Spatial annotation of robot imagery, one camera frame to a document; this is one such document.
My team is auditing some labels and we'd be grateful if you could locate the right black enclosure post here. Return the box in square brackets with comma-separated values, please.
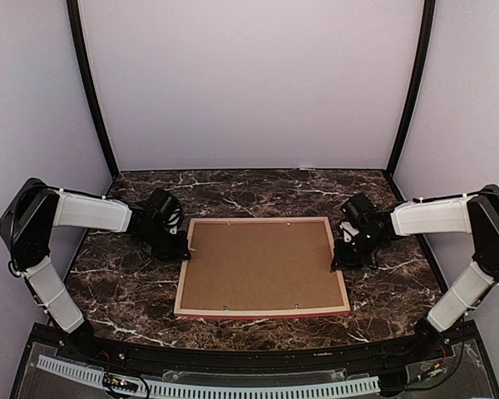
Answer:
[385, 0, 436, 179]

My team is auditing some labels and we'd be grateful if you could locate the black enclosure post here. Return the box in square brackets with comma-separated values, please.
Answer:
[385, 0, 436, 179]
[66, 0, 120, 180]

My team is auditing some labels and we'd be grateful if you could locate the black front rail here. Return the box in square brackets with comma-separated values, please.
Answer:
[28, 332, 483, 379]

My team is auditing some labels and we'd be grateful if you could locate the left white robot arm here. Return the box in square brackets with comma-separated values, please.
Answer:
[0, 178, 191, 362]

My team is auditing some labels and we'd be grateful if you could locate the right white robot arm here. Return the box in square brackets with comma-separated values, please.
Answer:
[330, 185, 499, 361]

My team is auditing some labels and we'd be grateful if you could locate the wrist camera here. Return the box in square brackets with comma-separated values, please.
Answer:
[146, 188, 184, 234]
[338, 193, 376, 243]

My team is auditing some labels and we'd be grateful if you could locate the left small circuit board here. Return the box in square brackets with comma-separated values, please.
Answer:
[102, 373, 138, 392]

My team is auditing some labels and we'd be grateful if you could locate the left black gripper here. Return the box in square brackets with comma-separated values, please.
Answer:
[139, 224, 191, 262]

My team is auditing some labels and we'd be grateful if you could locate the small circuit board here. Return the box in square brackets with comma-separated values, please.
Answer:
[102, 373, 138, 392]
[416, 363, 445, 382]

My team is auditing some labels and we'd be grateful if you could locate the right small circuit board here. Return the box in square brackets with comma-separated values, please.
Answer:
[416, 363, 445, 382]

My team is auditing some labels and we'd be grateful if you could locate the left black enclosure post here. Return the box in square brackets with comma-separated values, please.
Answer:
[66, 0, 120, 180]

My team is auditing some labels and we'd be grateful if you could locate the pink wooden picture frame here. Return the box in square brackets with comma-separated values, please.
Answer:
[172, 216, 351, 320]

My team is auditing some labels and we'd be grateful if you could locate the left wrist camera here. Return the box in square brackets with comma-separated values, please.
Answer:
[146, 188, 184, 234]

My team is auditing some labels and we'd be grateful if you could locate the brown cardboard backing board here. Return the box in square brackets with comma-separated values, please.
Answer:
[179, 220, 345, 311]

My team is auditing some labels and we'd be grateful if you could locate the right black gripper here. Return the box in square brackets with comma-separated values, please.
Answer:
[330, 229, 384, 270]

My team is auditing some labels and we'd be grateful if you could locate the white slotted cable duct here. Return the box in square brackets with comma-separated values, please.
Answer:
[36, 355, 380, 398]

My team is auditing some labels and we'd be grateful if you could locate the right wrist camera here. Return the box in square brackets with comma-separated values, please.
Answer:
[338, 193, 376, 243]

